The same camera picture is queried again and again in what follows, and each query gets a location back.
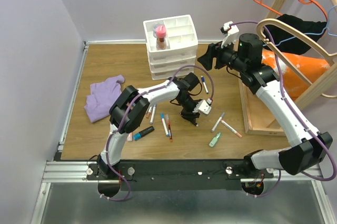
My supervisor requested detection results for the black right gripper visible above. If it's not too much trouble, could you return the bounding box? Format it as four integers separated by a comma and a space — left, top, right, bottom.
197, 35, 247, 73

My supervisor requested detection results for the white plastic drawer organizer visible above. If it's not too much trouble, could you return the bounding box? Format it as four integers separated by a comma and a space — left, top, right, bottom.
143, 15, 198, 80

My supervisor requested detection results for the pink cap pencil tube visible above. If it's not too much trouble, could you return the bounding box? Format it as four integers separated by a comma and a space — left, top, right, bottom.
155, 25, 166, 50

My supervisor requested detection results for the clear jar of paperclips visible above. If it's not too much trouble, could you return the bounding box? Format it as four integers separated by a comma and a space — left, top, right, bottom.
153, 23, 163, 38

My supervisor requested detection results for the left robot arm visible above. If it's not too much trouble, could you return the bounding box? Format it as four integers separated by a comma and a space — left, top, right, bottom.
97, 73, 202, 179

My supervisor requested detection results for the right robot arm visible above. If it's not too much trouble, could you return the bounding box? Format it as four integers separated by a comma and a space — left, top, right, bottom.
198, 33, 336, 179

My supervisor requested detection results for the blue cap white marker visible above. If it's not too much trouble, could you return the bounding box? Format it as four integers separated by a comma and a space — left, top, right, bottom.
201, 76, 209, 94

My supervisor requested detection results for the orange red pen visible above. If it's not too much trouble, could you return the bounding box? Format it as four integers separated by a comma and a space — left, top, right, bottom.
165, 114, 173, 142

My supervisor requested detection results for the blue cap white pen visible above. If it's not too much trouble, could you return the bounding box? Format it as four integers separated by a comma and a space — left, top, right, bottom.
160, 113, 169, 137

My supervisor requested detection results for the grey white marker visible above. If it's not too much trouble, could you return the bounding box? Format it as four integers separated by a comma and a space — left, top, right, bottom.
211, 112, 225, 133

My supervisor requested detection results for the pink white marker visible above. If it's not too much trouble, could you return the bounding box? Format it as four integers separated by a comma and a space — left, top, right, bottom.
221, 120, 242, 138

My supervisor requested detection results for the light blue white pen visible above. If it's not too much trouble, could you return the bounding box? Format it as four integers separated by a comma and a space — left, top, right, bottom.
150, 104, 157, 125

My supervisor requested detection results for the green stapler remover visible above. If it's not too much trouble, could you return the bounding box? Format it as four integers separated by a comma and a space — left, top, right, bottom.
209, 132, 222, 148

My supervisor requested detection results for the salmon tip white pen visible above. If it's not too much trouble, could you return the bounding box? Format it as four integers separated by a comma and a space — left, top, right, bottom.
146, 106, 153, 118

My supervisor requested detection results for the blue black highlighter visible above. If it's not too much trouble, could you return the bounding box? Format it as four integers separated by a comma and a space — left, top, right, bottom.
133, 126, 155, 141

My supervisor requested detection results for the orange pink highlighter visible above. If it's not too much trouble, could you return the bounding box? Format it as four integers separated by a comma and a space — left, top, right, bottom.
127, 133, 133, 142

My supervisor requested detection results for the wooden hanger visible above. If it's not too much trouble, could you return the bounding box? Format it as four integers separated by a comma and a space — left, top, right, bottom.
256, 17, 336, 86

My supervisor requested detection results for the black garment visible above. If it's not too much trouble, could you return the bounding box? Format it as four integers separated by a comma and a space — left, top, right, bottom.
263, 13, 329, 54

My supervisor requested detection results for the purple cloth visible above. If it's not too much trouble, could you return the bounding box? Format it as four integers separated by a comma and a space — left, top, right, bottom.
84, 75, 125, 123

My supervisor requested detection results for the orange white tie-dye garment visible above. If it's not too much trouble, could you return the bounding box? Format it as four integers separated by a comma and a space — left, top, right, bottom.
260, 50, 331, 101

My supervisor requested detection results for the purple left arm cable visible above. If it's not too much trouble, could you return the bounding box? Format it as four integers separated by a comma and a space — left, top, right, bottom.
99, 65, 214, 202

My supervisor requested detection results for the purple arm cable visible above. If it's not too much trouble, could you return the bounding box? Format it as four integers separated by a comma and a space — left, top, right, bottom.
229, 21, 337, 198
99, 65, 214, 202

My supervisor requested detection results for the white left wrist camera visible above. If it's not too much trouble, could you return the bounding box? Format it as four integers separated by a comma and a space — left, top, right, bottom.
193, 98, 213, 115

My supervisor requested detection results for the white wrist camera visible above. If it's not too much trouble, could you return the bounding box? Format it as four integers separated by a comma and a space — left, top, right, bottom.
193, 98, 213, 115
220, 21, 239, 48

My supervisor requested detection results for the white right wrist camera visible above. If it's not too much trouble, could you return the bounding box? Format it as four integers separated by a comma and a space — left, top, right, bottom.
220, 21, 239, 48

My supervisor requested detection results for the light blue wire hanger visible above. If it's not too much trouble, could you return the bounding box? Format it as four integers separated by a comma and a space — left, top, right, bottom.
267, 14, 327, 55

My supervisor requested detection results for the aluminium frame rail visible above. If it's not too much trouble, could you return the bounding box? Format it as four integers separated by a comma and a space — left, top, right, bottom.
31, 156, 336, 223

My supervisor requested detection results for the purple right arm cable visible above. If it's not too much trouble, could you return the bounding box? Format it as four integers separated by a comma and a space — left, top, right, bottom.
229, 21, 337, 198

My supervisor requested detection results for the wooden clothes rack frame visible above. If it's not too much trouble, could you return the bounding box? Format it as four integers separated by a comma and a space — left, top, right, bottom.
263, 0, 337, 110

